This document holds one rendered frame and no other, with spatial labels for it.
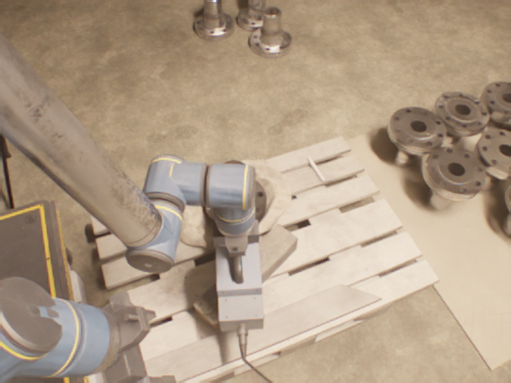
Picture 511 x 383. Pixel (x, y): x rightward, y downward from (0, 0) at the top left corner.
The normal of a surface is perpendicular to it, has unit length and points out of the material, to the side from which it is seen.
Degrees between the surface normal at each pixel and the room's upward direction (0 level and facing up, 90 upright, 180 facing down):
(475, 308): 0
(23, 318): 65
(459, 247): 0
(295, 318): 0
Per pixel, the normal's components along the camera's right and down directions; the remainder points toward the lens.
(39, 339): 0.85, -0.51
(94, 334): 0.93, -0.21
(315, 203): 0.00, -0.57
